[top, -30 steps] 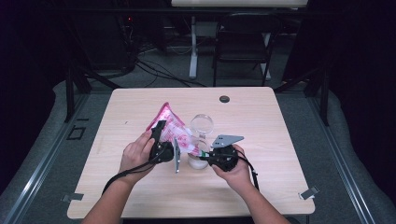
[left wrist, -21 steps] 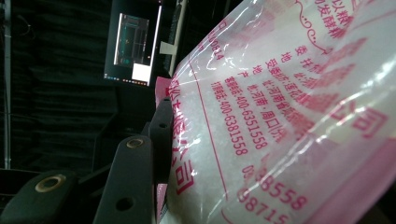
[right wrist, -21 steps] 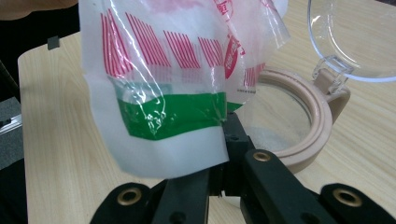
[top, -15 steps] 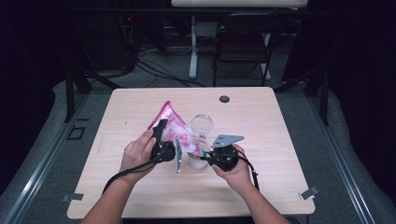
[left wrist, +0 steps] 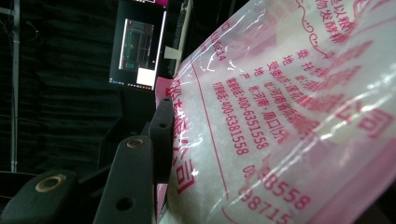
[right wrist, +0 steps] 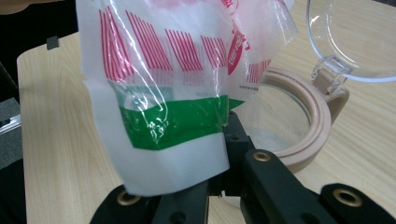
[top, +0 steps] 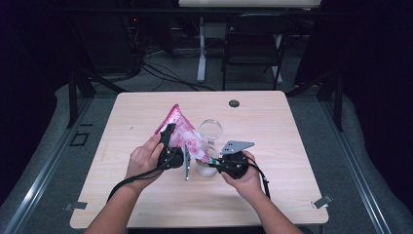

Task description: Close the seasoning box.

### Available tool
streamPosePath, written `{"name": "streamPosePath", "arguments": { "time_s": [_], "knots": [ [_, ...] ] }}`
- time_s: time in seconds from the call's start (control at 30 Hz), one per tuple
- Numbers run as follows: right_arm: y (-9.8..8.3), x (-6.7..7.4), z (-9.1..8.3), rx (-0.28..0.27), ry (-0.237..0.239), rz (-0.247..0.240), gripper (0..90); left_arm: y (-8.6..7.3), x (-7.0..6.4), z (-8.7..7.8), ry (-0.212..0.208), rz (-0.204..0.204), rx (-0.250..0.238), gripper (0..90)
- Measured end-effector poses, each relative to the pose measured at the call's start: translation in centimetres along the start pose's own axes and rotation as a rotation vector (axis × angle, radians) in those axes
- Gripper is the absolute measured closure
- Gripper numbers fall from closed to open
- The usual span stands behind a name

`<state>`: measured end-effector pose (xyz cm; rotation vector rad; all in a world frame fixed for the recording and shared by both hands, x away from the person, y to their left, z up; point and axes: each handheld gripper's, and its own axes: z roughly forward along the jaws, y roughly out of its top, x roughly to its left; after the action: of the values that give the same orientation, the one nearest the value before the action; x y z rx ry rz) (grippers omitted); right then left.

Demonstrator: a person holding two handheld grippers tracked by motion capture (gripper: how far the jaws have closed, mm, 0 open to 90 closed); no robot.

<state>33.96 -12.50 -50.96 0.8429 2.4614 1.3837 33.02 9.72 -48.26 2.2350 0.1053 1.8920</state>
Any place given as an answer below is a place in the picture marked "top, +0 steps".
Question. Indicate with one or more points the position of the black chair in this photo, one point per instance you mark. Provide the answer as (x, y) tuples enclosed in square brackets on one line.
[(253, 42)]

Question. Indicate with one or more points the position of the person's right hand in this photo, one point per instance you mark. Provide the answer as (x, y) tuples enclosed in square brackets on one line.
[(250, 185)]

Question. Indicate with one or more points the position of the person's left hand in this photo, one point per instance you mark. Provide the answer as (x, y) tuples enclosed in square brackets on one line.
[(142, 162)]

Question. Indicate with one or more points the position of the pink and green plastic bag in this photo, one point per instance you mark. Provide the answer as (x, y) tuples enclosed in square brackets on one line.
[(181, 130)]

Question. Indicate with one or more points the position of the aluminium floor rail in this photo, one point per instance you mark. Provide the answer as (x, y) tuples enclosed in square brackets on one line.
[(42, 172), (357, 169)]

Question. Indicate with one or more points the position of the black metal stand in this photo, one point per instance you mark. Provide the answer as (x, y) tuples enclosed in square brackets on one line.
[(337, 97), (73, 97)]

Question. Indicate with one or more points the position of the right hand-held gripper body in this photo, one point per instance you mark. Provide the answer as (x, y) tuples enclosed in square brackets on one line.
[(233, 162)]

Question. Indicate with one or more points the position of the white desk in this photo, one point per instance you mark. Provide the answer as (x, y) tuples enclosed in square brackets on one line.
[(250, 3)]

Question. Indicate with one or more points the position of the dark computer tower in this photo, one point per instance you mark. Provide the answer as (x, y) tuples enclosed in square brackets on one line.
[(113, 42)]

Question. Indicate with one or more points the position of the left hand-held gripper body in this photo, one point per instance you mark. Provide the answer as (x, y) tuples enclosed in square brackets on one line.
[(173, 157)]

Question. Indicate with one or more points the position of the grey tape tab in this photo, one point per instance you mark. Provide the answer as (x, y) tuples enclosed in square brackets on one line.
[(76, 205), (322, 201)]

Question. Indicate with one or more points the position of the clear jar with white powder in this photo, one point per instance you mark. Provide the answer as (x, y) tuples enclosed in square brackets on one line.
[(206, 170)]

